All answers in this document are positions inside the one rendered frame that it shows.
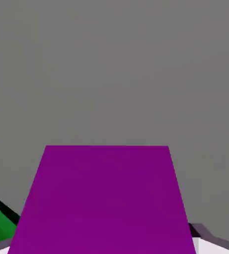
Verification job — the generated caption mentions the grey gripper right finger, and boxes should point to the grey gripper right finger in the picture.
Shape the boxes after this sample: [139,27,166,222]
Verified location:
[188,222,229,254]

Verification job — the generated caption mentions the small purple cube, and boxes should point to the small purple cube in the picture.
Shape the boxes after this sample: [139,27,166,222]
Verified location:
[7,145,197,254]

